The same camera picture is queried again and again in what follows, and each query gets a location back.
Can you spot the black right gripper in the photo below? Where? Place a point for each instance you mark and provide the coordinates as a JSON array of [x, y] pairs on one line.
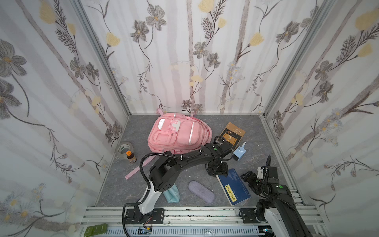
[[250, 177]]

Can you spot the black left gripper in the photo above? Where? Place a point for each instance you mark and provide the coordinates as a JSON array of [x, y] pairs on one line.
[[217, 170]]

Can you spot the blue notebook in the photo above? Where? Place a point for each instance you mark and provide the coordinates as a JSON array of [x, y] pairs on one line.
[[234, 187]]

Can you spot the brown and black book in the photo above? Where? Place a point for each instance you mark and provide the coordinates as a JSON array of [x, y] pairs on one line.
[[233, 134]]

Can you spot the pink student backpack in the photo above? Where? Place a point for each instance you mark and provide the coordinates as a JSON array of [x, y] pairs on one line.
[[174, 132]]

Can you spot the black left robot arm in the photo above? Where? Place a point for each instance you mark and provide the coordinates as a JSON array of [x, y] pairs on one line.
[[219, 148]]

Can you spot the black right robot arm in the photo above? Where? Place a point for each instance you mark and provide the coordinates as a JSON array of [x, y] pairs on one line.
[[276, 206]]

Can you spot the purple glasses case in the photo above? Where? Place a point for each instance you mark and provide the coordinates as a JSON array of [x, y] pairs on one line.
[[201, 191]]

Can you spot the light blue stamp device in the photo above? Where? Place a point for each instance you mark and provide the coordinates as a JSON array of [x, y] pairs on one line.
[[239, 152]]

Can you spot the teal pencil pouch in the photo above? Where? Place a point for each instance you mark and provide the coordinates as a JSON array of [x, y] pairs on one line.
[[172, 195]]

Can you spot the orange cap brown bottle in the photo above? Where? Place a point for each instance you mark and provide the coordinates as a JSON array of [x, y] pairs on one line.
[[131, 157]]

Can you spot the white tape roll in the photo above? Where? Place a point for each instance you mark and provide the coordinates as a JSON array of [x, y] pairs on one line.
[[123, 148]]

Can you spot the green connector block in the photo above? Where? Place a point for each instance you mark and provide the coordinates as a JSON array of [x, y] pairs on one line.
[[96, 230]]

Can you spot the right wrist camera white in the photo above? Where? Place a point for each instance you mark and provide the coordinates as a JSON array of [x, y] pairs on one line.
[[260, 172]]

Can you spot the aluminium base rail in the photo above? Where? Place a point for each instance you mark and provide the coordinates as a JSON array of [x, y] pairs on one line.
[[202, 221]]

